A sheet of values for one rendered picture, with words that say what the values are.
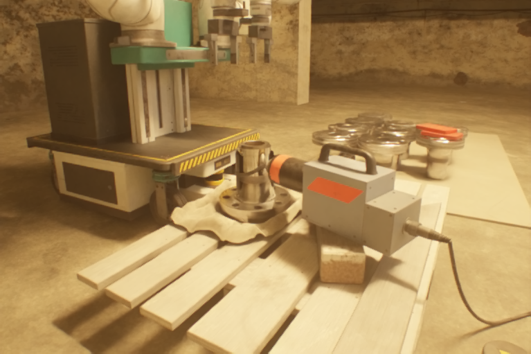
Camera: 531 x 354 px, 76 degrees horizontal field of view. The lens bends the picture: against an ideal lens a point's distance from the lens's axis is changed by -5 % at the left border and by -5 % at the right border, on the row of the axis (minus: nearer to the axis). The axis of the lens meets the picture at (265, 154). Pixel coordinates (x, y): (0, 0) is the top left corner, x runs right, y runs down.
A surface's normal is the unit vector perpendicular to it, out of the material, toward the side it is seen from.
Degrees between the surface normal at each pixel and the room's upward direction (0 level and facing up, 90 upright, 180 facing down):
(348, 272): 90
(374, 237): 90
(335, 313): 0
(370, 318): 0
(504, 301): 0
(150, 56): 90
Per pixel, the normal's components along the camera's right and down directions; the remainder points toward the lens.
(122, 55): -0.45, 0.24
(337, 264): -0.10, 0.26
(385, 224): -0.75, 0.18
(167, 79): 0.89, 0.12
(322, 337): 0.00, -0.96
